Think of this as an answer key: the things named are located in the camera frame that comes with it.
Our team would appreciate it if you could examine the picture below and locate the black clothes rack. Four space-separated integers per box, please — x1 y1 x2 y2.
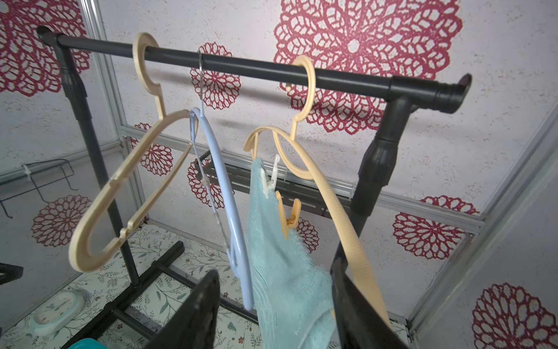
37 26 472 348

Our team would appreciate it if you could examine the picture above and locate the white clothespin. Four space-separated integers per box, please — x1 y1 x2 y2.
260 154 281 199

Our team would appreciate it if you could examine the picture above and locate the teal plastic basket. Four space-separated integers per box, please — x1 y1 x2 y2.
68 338 107 349

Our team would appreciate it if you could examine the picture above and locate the teal plain towel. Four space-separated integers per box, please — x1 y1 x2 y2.
246 159 336 348

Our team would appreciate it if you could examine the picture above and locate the beige plastic hanger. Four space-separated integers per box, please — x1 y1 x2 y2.
244 55 391 327

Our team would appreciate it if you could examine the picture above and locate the cream plastic hanger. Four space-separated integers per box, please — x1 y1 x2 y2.
69 33 193 273

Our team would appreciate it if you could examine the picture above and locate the white round clock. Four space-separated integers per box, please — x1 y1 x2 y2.
30 291 85 337

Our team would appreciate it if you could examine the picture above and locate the orange clothespin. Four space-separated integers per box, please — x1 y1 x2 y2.
274 190 302 240

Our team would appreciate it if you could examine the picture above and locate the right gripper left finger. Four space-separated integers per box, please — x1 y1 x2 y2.
146 270 220 349

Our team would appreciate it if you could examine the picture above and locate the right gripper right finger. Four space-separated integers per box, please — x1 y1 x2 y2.
331 258 407 349

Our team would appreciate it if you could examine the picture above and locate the light blue hanger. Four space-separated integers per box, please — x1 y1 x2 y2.
190 52 254 311

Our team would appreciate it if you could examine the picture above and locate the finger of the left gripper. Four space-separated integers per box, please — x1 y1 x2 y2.
0 263 24 285

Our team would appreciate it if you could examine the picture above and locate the black wire wall rack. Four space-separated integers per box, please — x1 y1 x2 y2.
1 158 78 219

